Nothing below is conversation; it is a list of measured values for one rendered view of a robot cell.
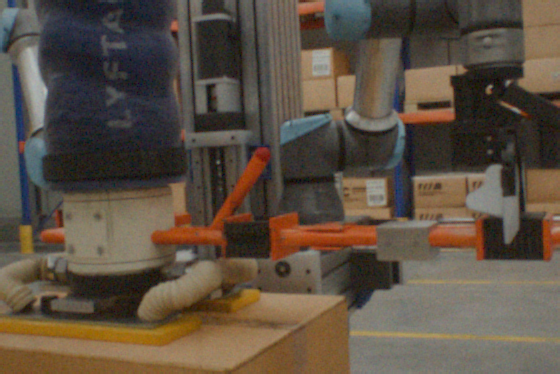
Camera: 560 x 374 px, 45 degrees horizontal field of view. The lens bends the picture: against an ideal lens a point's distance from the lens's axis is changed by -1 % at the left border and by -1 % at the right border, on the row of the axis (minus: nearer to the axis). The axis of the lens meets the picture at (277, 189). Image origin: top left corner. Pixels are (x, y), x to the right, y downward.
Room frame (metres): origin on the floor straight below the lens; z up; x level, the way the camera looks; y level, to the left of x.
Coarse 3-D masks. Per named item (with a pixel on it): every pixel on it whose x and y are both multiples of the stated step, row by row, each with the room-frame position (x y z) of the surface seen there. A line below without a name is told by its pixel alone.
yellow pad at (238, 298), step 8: (240, 288) 1.14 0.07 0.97; (224, 296) 1.09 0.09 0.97; (232, 296) 1.10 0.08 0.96; (240, 296) 1.10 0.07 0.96; (248, 296) 1.11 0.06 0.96; (256, 296) 1.14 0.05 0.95; (192, 304) 1.09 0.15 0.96; (200, 304) 1.09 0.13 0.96; (208, 304) 1.08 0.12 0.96; (216, 304) 1.07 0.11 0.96; (224, 304) 1.07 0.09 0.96; (232, 304) 1.06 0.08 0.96; (240, 304) 1.08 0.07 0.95; (248, 304) 1.11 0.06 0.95; (216, 312) 1.08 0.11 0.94; (224, 312) 1.07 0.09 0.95; (232, 312) 1.06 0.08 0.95
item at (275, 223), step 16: (224, 224) 0.95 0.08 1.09; (240, 224) 0.94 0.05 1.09; (256, 224) 0.93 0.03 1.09; (272, 224) 0.93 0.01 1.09; (288, 224) 0.97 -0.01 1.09; (224, 240) 0.96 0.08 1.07; (240, 240) 0.95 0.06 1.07; (256, 240) 0.94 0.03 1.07; (272, 240) 0.93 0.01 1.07; (224, 256) 0.97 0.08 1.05; (240, 256) 0.95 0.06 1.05; (256, 256) 0.93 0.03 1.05; (272, 256) 0.93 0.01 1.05
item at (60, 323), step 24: (24, 312) 1.04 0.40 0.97; (48, 312) 1.03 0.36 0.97; (72, 312) 1.02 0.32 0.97; (96, 312) 1.02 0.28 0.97; (120, 312) 0.96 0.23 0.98; (72, 336) 0.96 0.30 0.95; (96, 336) 0.94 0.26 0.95; (120, 336) 0.92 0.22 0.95; (144, 336) 0.90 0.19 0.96; (168, 336) 0.90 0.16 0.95
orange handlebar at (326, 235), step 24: (48, 240) 1.12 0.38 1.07; (168, 240) 1.02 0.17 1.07; (192, 240) 1.00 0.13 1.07; (216, 240) 0.98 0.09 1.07; (288, 240) 0.93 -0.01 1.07; (312, 240) 0.92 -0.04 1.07; (336, 240) 0.90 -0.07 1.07; (360, 240) 0.89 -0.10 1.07; (432, 240) 0.85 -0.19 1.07; (456, 240) 0.84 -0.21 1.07; (552, 240) 0.79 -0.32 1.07
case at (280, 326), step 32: (224, 320) 1.02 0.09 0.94; (256, 320) 1.01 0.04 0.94; (288, 320) 1.00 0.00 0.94; (320, 320) 1.03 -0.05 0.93; (0, 352) 0.94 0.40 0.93; (32, 352) 0.92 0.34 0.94; (64, 352) 0.89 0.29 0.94; (96, 352) 0.88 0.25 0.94; (128, 352) 0.87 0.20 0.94; (160, 352) 0.86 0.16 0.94; (192, 352) 0.86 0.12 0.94; (224, 352) 0.85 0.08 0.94; (256, 352) 0.84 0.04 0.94; (288, 352) 0.92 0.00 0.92; (320, 352) 1.03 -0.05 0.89
